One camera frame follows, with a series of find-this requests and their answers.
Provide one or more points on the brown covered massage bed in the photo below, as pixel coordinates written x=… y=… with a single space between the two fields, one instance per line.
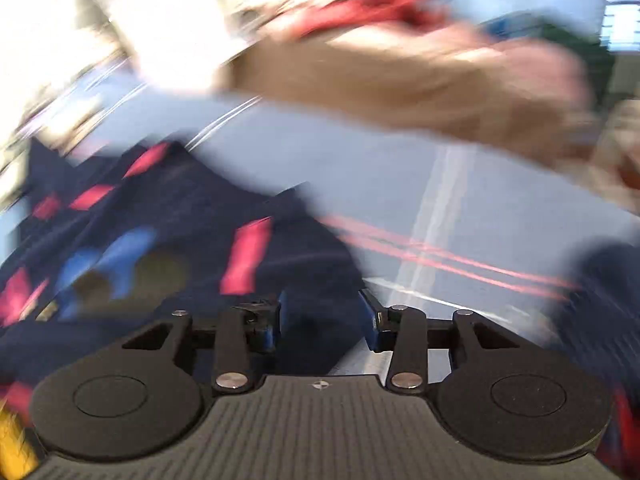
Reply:
x=415 y=77

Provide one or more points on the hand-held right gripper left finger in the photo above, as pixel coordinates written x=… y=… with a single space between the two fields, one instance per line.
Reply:
x=276 y=327

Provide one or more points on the red folded garment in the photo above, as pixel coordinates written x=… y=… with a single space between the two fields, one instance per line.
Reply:
x=380 y=5

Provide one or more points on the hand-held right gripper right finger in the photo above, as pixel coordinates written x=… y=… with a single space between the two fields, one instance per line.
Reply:
x=369 y=327

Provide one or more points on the blue striped bed sheet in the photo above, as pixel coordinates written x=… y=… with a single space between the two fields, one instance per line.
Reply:
x=390 y=180

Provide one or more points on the dark cloth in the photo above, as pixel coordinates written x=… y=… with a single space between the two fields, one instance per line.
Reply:
x=605 y=305

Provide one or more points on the navy cartoon print t-shirt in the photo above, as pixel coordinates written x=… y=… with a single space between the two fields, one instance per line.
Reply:
x=165 y=220

